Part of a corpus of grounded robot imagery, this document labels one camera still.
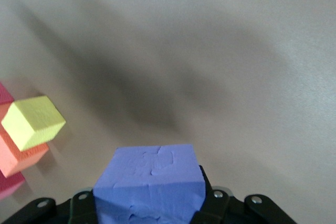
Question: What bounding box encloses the red foam cube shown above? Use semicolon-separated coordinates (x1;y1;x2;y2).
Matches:
0;171;26;200
0;82;15;104

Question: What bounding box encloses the orange foam cube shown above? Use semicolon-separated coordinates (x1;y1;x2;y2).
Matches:
0;102;13;125
0;126;50;179

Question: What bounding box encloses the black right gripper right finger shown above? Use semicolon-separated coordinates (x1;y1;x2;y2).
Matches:
191;165;299;224

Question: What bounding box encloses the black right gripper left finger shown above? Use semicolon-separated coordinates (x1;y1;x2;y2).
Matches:
1;186;98;224

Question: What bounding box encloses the purple foam cube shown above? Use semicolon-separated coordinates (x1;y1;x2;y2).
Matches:
93;144;206;224

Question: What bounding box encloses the yellow foam cube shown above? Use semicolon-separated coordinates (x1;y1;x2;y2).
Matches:
1;95;67;152

